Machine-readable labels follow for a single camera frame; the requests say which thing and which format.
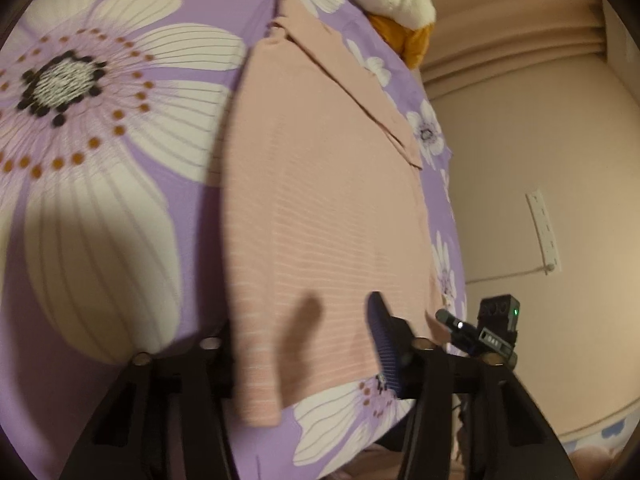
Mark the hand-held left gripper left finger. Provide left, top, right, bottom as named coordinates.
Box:
left=59, top=319, right=237, bottom=480

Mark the pink striped shirt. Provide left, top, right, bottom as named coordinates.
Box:
left=216, top=0, right=451, bottom=428

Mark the beige curtain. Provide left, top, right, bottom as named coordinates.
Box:
left=410, top=0, right=623, bottom=93

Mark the white power strip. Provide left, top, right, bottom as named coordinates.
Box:
left=526, top=190, right=562, bottom=275

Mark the white power cable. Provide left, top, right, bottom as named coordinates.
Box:
left=466, top=264, right=555, bottom=286

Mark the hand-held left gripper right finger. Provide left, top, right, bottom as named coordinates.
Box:
left=366, top=291, right=577, bottom=480

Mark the pale printed cloth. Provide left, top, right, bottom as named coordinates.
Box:
left=560, top=416, right=632, bottom=480

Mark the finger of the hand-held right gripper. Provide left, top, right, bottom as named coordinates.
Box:
left=434, top=308, right=482, bottom=357

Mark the purple floral bedsheet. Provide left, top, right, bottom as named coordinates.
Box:
left=0, top=0, right=471, bottom=480

